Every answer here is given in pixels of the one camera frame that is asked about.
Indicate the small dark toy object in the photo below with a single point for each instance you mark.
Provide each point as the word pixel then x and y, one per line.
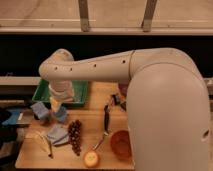
pixel 116 99

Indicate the red grape bunch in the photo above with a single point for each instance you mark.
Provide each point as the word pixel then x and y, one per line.
pixel 74 132

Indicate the green plastic tray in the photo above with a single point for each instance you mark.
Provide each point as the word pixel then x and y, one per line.
pixel 80 93

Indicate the yellow apple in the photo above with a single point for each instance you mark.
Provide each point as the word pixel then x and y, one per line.
pixel 91 159

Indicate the purple bowl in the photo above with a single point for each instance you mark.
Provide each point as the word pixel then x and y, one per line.
pixel 123 89

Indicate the blue object left of table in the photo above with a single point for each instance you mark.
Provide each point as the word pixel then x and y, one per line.
pixel 18 118

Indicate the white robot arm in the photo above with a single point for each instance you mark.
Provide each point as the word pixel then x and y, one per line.
pixel 167 102

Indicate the orange bowl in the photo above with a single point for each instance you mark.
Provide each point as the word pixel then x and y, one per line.
pixel 120 144

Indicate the blue folded cloth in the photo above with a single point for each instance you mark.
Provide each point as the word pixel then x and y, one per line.
pixel 58 135

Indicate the blue plastic cup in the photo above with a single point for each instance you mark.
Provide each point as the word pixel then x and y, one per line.
pixel 61 114

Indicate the yellow banana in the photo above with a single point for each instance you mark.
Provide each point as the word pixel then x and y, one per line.
pixel 43 143

